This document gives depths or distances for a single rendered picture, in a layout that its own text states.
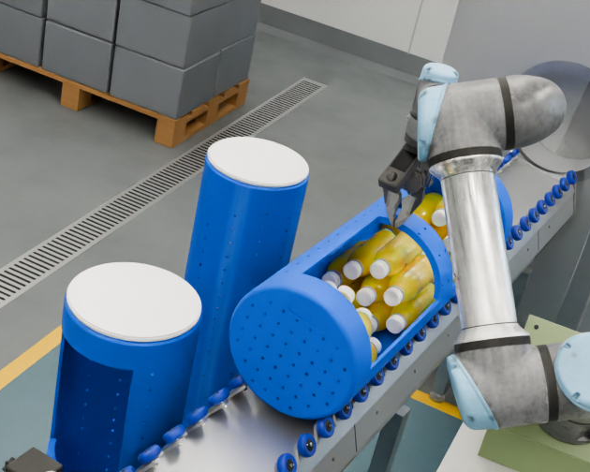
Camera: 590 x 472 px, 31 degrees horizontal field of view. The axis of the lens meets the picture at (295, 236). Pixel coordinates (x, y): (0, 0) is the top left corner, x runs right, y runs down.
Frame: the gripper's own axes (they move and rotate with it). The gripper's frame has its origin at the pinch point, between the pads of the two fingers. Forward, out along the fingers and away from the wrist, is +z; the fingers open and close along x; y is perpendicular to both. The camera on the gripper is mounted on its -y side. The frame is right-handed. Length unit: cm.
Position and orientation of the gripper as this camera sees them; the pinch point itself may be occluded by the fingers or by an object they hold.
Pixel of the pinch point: (394, 223)
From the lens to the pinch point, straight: 230.7
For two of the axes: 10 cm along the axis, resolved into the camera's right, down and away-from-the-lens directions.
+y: 5.0, -3.3, 8.0
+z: -2.0, 8.5, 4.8
